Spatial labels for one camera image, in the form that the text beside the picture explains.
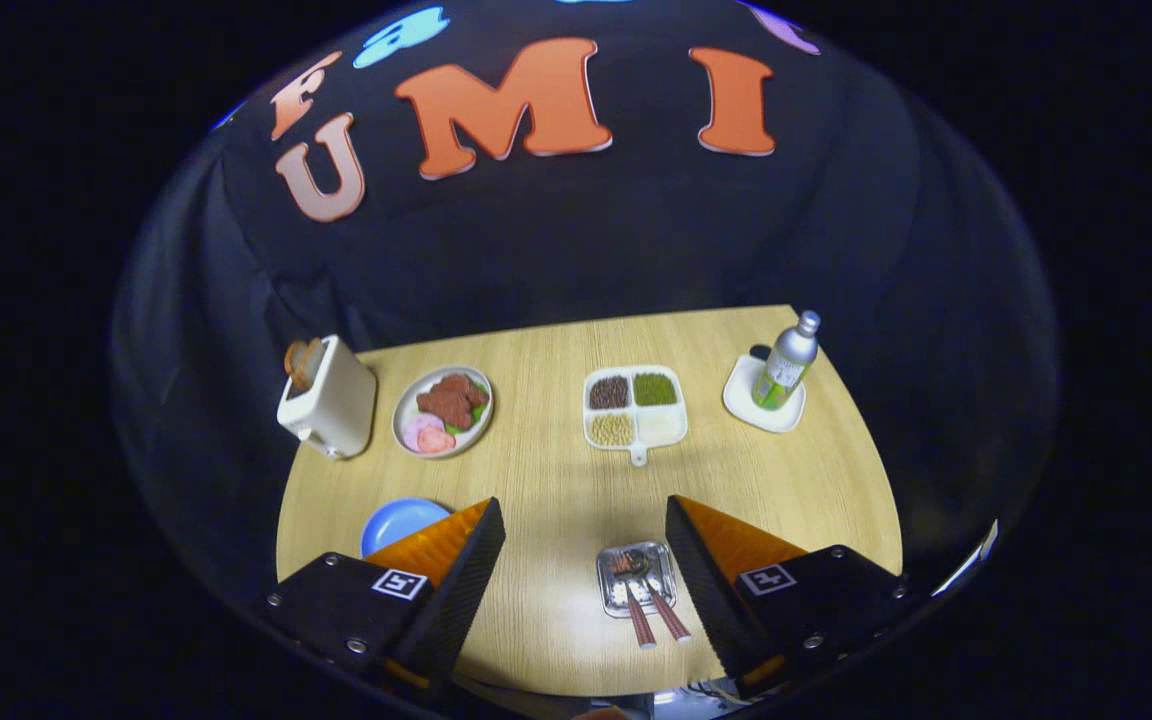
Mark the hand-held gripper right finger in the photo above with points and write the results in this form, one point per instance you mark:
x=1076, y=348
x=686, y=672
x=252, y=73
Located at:
x=706, y=590

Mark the brown steak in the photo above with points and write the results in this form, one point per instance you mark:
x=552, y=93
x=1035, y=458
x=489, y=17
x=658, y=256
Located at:
x=451, y=402

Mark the red beans portion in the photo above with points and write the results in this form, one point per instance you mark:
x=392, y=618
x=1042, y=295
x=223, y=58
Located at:
x=609, y=392

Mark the reddish ham slice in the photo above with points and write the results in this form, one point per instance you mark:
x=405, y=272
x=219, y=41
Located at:
x=436, y=441

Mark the silver bottle with green label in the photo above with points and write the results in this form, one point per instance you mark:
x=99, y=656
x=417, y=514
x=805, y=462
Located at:
x=786, y=365

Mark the yellow soybeans portion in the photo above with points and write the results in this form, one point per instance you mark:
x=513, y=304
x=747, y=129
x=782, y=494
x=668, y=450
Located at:
x=612, y=429

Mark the blue plate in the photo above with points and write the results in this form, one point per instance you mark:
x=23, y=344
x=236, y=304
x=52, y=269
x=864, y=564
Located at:
x=396, y=525

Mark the silver-edged screen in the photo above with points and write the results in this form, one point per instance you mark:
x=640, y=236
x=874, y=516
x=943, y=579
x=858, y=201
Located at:
x=966, y=565

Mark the beige food plate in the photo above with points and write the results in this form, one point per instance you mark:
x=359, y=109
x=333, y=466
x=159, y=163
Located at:
x=481, y=420

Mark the white toaster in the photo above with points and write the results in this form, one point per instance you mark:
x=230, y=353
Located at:
x=336, y=410

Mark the toasted bread slice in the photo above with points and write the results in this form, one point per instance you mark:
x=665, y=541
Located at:
x=301, y=365

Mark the white coaster dish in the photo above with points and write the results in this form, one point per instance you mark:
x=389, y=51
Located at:
x=741, y=400

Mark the green beans portion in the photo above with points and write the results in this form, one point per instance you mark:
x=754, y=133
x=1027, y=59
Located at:
x=655, y=389

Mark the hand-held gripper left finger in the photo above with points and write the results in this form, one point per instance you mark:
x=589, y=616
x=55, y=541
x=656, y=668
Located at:
x=461, y=590

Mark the white divided tray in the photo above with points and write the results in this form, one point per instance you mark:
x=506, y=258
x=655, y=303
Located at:
x=661, y=425

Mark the pink ham slice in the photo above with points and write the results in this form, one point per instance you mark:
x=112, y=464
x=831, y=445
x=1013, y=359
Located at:
x=418, y=430

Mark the green lettuce leaf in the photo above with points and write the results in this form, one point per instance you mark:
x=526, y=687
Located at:
x=477, y=412

